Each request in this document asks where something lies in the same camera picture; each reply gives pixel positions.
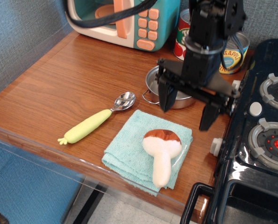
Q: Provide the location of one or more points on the light teal folded towel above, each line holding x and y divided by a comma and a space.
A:
125, 154

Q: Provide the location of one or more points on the pineapple slices can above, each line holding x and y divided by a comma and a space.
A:
233, 57

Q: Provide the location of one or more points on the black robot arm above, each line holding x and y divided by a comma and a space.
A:
213, 22

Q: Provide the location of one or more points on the black toy stove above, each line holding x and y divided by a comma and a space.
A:
245, 190

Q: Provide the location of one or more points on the plush white brown mushroom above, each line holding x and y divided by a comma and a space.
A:
163, 145

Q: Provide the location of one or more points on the spoon with green handle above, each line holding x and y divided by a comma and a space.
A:
84, 128

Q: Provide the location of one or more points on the tomato soup can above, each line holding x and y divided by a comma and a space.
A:
183, 30

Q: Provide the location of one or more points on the small steel pot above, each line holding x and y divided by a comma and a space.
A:
151, 95

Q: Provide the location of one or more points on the toy teal microwave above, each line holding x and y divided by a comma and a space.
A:
147, 30

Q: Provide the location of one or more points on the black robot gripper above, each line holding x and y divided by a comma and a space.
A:
197, 76

